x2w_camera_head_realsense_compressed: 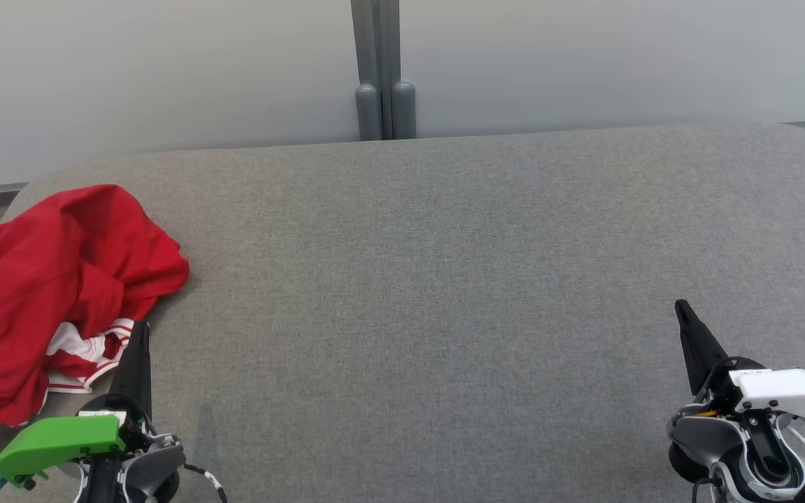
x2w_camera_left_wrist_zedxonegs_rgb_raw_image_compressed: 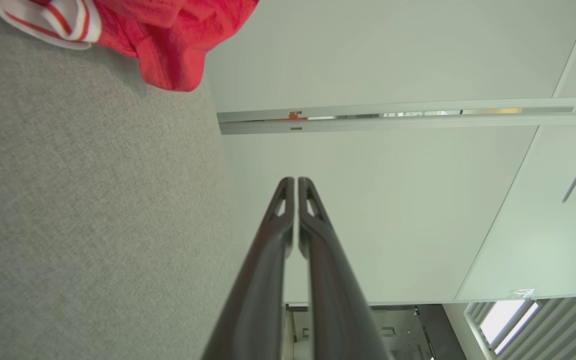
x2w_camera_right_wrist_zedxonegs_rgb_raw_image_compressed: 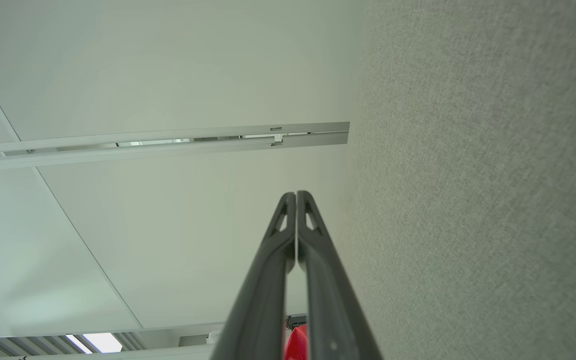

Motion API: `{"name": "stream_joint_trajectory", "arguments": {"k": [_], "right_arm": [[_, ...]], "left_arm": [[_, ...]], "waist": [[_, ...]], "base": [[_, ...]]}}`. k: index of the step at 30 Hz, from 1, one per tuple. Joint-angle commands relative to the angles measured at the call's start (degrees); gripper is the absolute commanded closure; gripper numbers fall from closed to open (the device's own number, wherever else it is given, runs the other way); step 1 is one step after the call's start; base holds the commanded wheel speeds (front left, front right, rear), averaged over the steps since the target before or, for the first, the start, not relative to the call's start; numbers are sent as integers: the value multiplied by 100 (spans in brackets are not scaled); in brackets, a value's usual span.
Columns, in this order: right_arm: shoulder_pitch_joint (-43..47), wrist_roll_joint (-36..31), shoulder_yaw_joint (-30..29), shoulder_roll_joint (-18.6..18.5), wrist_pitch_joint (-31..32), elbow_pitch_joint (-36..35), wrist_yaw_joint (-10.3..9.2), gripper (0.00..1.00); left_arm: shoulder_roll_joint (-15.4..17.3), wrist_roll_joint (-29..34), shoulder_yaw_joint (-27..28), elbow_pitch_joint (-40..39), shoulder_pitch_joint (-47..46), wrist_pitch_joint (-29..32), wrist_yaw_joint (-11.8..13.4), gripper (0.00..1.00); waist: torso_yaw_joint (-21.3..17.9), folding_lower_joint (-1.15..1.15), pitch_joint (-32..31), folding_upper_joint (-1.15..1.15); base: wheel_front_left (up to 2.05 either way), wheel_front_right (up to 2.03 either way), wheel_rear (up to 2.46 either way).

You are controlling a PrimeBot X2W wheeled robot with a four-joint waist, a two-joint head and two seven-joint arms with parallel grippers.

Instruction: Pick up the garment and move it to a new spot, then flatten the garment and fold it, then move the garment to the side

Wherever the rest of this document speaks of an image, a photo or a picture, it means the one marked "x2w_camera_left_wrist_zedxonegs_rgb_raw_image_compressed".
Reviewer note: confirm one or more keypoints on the grey window blinds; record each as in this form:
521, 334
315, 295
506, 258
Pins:
558, 330

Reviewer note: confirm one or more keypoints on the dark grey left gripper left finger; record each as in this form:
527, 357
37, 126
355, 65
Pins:
258, 310

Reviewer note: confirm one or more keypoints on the red basketball jersey white trim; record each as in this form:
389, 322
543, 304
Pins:
168, 35

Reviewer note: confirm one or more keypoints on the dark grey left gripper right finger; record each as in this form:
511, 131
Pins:
338, 320

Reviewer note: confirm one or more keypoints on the grey metal partition post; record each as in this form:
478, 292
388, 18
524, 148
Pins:
418, 122

